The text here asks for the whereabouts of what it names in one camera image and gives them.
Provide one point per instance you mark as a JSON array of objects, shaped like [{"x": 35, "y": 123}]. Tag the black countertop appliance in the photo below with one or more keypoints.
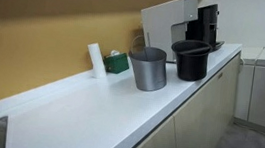
[{"x": 207, "y": 22}]

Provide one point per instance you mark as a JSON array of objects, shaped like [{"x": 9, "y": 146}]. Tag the black trash bucket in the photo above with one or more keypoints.
[{"x": 192, "y": 68}]

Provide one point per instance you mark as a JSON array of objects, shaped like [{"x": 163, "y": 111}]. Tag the silver outer trash bucket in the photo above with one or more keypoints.
[{"x": 149, "y": 74}]

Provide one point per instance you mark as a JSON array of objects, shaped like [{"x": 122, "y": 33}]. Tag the beige base cabinet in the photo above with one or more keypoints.
[{"x": 201, "y": 115}]

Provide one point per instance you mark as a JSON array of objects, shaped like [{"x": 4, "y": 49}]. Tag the green tissue box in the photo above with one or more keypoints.
[{"x": 117, "y": 64}]

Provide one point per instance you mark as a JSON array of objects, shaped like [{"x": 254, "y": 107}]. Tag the white cylinder bottle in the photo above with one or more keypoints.
[{"x": 96, "y": 61}]

